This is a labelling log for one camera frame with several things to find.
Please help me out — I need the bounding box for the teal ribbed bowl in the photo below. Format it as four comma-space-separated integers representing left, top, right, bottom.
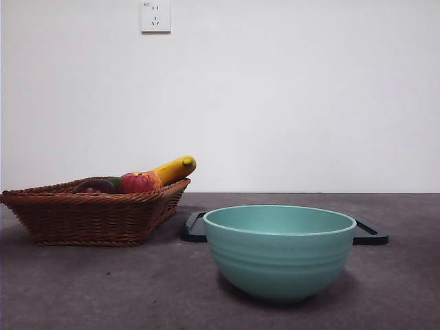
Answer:
202, 204, 358, 304

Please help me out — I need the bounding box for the dark red plum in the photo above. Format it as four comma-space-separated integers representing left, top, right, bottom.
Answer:
71, 178, 117, 195

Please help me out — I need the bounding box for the yellow banana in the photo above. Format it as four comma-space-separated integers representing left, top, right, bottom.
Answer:
151, 155, 197, 186

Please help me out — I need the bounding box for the dark green rectangular tray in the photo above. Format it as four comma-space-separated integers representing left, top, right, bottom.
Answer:
181, 211, 391, 245

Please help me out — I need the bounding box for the red and yellow apple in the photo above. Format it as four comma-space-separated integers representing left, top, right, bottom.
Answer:
119, 170, 164, 194

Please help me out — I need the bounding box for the brown wicker basket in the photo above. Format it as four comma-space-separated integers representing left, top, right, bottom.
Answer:
0, 176, 192, 247

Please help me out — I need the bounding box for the white wall socket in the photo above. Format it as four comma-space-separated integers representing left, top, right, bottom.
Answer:
141, 0, 172, 34

